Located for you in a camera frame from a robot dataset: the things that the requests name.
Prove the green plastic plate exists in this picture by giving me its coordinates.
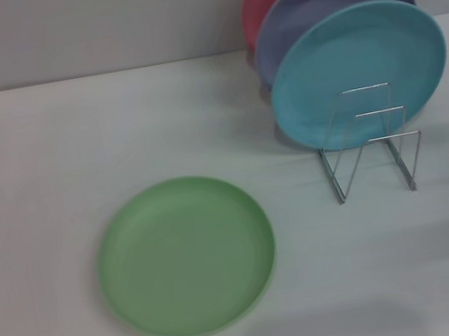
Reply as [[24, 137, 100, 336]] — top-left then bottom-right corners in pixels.
[[83, 162, 291, 336]]

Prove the blue plastic plate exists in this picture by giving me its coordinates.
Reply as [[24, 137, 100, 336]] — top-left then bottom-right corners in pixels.
[[256, 0, 449, 161]]

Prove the silver wire plate rack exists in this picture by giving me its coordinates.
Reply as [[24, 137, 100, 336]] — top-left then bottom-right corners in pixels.
[[308, 77, 432, 207]]

